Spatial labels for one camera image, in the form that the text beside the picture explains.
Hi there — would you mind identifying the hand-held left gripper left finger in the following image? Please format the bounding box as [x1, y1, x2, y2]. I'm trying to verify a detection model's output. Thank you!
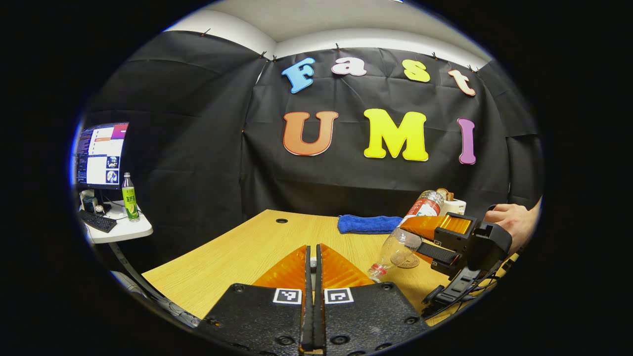
[197, 244, 314, 356]

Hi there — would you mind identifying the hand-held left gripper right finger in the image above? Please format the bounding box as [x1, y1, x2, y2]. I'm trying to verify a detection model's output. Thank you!
[314, 242, 429, 356]

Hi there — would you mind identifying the clear plastic water bottle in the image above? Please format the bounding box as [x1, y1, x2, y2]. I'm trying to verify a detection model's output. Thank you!
[367, 190, 445, 282]

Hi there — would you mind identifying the green drink bottle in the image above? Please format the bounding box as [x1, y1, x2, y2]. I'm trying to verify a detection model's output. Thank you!
[122, 172, 140, 222]

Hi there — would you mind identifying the white toaster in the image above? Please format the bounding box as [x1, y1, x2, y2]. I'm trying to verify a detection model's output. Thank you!
[443, 198, 467, 217]

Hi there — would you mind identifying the blue towel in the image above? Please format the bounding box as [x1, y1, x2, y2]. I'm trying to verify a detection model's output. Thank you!
[338, 214, 404, 235]

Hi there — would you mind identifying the black backdrop cloth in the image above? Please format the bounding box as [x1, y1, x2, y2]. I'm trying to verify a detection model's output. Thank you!
[84, 31, 544, 263]

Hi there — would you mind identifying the white side table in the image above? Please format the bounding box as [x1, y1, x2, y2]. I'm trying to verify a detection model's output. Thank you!
[84, 200, 154, 244]

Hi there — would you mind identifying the black keyboard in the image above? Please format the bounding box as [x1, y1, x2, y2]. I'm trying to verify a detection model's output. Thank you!
[79, 210, 118, 233]

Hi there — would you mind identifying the computer monitor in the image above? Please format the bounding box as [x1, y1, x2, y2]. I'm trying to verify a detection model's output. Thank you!
[75, 122, 130, 190]

